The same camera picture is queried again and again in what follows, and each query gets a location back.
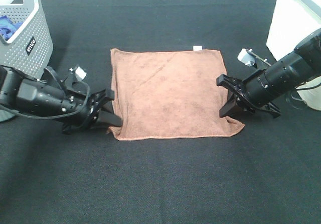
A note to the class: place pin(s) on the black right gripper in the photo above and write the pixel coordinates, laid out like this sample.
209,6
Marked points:
255,95

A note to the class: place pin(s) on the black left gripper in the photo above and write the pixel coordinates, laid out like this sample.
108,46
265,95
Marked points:
91,114

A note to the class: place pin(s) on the brown microfibre towel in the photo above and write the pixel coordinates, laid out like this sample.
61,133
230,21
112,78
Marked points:
167,95

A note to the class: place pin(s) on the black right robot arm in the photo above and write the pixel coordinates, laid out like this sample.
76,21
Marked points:
269,81

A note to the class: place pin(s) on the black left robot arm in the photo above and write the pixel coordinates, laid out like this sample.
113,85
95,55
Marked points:
51,102

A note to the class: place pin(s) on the grey perforated laundry basket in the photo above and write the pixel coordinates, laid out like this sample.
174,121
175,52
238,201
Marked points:
29,49

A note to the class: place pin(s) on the white ribbed storage basket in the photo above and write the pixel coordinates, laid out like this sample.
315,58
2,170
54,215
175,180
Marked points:
292,21

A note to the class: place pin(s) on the blue cloth in basket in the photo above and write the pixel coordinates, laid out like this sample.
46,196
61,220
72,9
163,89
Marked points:
8,28

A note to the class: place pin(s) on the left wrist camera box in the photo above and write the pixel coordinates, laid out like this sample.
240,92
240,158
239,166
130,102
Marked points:
77,74

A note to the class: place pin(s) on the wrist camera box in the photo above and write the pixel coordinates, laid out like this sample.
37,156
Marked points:
251,59
77,74

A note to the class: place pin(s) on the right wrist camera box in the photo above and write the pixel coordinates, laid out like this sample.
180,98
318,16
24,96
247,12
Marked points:
251,59

